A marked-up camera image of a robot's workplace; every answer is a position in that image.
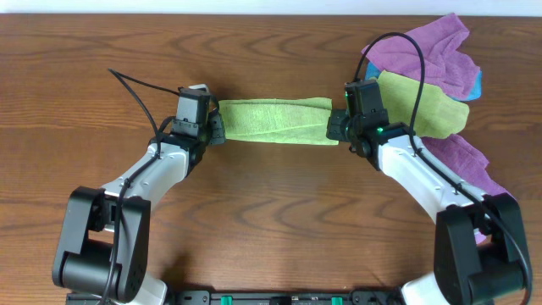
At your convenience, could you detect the green microfiber cloth with tag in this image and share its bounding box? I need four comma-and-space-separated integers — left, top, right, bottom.
220, 97, 338, 146

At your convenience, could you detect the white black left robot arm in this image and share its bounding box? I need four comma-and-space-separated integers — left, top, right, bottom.
52, 110, 225, 304

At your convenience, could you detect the blue microfiber cloth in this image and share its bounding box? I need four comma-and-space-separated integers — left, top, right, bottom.
364, 62, 483, 102

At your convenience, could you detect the crumpled green microfiber cloth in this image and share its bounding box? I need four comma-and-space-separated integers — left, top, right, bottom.
377, 71, 469, 139

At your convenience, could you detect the lower purple microfiber cloth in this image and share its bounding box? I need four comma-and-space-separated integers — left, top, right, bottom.
421, 134, 516, 245

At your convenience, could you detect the purple microfiber cloth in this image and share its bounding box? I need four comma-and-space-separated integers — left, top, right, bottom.
421, 134, 516, 245
368, 14, 481, 98

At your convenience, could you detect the upper purple microfiber cloth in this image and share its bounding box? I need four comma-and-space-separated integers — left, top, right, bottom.
368, 14, 481, 98

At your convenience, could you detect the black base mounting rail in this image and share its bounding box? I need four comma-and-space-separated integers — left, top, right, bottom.
65, 288, 407, 305

